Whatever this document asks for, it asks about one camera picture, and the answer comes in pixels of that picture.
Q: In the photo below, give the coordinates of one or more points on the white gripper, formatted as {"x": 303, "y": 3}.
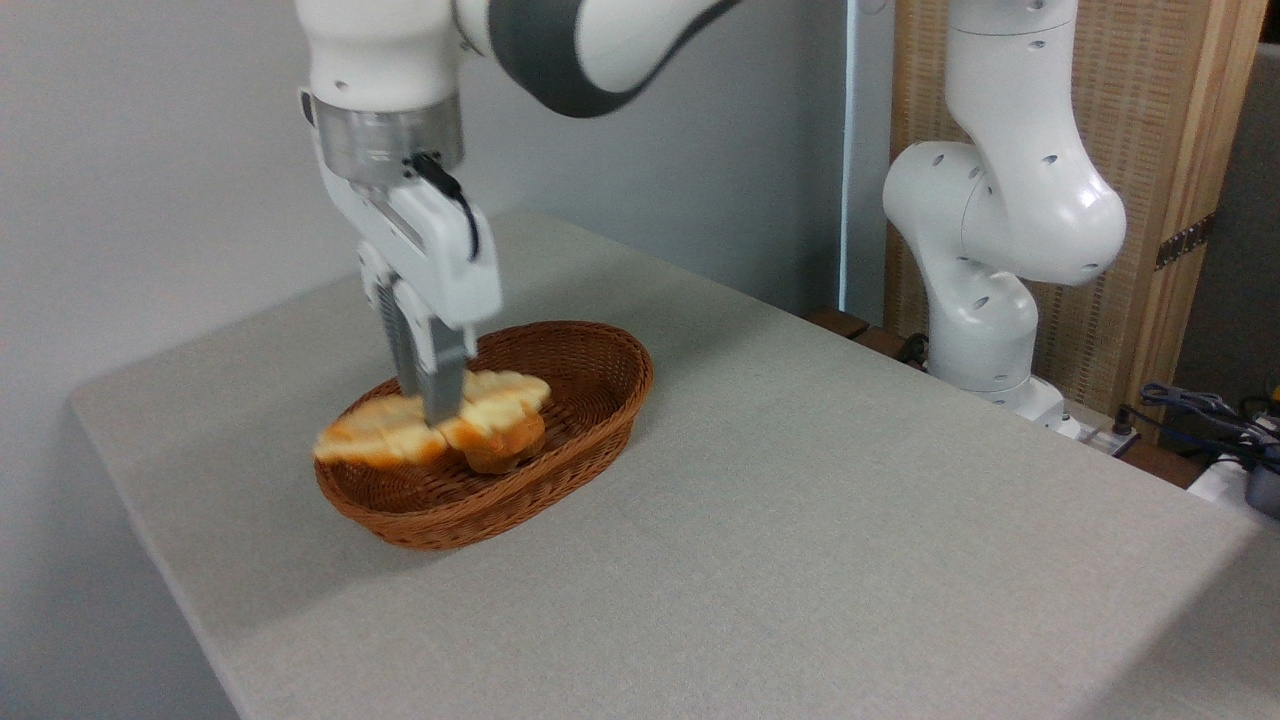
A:
{"x": 440, "y": 260}

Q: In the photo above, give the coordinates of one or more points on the long braided bread loaf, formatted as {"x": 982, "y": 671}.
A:
{"x": 385, "y": 435}

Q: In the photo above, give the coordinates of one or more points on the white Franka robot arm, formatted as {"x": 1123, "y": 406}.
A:
{"x": 1010, "y": 200}

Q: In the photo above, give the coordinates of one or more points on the round golden bread roll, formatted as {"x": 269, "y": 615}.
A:
{"x": 505, "y": 452}

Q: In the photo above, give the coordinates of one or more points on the brown wicker oval basket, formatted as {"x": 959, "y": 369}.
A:
{"x": 600, "y": 370}

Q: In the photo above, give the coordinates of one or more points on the dark wooden slat platform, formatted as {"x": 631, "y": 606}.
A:
{"x": 850, "y": 325}

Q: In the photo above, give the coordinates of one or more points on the brass screen hinge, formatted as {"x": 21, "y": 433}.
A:
{"x": 1185, "y": 242}

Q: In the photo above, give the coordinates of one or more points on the wooden rattan screen panel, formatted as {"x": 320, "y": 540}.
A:
{"x": 1150, "y": 90}

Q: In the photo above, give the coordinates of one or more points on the grey partition panel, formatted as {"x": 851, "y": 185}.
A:
{"x": 1235, "y": 250}

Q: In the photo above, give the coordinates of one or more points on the white vertical post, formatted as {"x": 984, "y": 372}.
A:
{"x": 865, "y": 150}

